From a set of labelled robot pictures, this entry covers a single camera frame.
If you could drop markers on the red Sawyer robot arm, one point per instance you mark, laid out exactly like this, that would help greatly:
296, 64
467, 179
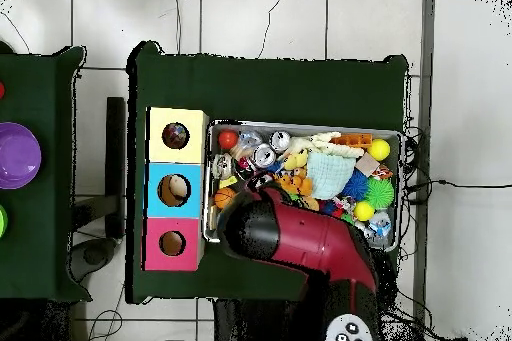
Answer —
312, 237

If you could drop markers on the wooden box with three holes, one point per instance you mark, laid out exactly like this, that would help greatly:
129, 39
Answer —
176, 157

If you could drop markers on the orange toy building brick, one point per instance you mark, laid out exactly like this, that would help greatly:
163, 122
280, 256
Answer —
296, 185

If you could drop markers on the small basketball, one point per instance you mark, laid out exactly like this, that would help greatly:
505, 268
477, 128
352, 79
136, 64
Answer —
224, 197

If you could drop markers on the yellow plush duck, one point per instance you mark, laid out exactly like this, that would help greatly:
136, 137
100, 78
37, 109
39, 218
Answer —
295, 160

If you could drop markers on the red-orange ball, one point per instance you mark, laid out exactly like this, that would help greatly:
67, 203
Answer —
228, 139

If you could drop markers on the mint green cloth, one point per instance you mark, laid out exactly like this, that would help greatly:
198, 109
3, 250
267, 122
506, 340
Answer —
330, 175

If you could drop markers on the dark green table cloth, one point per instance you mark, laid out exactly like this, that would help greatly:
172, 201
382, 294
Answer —
280, 89

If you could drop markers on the blue spiky ball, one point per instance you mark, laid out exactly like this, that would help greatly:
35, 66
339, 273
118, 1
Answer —
355, 186

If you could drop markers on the dark grey rounded base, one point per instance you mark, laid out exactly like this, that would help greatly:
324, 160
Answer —
94, 255

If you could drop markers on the green cloth side table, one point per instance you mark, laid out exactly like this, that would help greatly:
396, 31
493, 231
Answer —
40, 257

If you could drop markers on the purple plastic bowl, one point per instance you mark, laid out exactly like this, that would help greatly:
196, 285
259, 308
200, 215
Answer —
18, 156

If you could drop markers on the green round item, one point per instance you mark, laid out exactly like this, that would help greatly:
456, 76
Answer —
2, 221

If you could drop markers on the small red round item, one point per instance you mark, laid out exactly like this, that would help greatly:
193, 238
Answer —
1, 90

